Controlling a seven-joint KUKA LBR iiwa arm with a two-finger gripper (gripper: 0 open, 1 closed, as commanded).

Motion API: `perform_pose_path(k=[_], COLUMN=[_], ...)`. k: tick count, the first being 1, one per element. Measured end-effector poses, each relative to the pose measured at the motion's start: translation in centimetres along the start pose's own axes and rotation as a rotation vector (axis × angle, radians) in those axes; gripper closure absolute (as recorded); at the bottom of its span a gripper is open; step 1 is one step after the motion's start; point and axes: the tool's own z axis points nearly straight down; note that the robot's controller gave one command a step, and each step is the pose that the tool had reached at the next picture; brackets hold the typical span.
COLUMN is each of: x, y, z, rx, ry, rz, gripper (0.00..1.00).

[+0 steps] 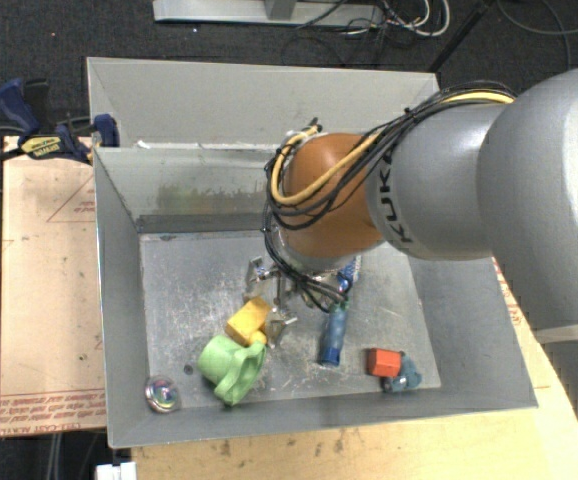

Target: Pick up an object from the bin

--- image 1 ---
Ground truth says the orange-red box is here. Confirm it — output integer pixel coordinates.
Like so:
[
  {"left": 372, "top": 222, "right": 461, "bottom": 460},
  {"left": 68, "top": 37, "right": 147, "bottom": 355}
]
[{"left": 365, "top": 347, "right": 403, "bottom": 379}]

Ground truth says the shiny round silver lid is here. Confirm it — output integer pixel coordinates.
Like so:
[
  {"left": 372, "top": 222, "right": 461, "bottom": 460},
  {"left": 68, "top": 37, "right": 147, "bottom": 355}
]
[{"left": 144, "top": 374, "right": 182, "bottom": 414}]

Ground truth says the light green cup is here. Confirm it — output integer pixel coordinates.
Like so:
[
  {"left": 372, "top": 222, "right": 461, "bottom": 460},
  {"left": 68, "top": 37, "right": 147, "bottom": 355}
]
[{"left": 196, "top": 334, "right": 269, "bottom": 408}]

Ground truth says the grey-blue toy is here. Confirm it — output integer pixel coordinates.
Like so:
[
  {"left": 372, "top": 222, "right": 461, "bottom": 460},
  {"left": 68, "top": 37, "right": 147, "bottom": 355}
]
[{"left": 380, "top": 353, "right": 424, "bottom": 395}]

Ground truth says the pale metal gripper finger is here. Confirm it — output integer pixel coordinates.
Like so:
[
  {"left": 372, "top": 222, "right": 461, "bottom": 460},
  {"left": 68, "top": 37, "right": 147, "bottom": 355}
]
[
  {"left": 242, "top": 256, "right": 272, "bottom": 303},
  {"left": 266, "top": 315, "right": 299, "bottom": 350}
]

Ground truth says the grey metal bin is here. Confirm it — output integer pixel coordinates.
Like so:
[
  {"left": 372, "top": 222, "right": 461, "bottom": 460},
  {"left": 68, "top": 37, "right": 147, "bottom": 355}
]
[{"left": 86, "top": 56, "right": 539, "bottom": 450}]

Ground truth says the brown cardboard board, red print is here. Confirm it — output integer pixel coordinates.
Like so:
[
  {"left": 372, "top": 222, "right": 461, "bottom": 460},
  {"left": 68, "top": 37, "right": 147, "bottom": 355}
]
[{"left": 0, "top": 135, "right": 108, "bottom": 439}]

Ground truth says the yellow block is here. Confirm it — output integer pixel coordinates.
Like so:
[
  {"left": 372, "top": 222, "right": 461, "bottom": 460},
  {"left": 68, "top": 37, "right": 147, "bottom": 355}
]
[{"left": 225, "top": 296, "right": 273, "bottom": 348}]

